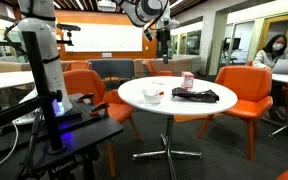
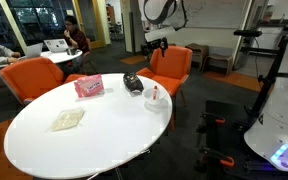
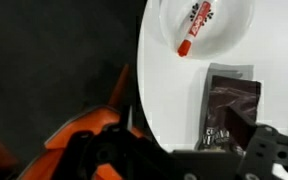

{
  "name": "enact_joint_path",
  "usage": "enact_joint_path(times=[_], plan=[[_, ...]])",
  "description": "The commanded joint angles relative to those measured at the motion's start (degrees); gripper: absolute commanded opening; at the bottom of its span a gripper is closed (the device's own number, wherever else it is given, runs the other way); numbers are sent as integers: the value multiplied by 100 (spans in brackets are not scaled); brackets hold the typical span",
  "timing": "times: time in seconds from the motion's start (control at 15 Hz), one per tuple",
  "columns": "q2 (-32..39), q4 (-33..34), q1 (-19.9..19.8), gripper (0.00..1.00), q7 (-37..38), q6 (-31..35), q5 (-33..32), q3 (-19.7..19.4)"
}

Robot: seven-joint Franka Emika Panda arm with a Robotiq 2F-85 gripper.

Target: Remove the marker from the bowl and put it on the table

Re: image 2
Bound pink snack packet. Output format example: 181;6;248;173
73;74;105;99

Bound small white round table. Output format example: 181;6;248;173
16;48;84;65

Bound red Expo marker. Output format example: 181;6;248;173
152;85;159;101

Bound clear plastic bag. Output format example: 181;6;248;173
49;107;86;133

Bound small dark table object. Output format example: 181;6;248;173
66;47;79;56

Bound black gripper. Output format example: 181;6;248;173
140;37;169;58

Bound black snack bag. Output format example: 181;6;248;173
122;71;145;94

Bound black bar camera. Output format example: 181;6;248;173
233;29;264;38

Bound orange black clamp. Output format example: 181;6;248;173
199;112;227;127
199;147;236;169

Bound wooden stool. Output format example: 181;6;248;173
201;53;235;77
184;42;210;70

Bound person in dark red shirt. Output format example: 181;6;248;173
57;14;92;75

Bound white bowl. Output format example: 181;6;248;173
142;87;168;107

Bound silver laptop with stickers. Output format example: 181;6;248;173
43;38;70;54

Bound whiteboard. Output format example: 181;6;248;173
179;0;253;30

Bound plain silver laptop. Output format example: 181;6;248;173
25;42;44;59

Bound orange armchair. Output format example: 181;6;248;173
135;45;194;132
0;56;88;107

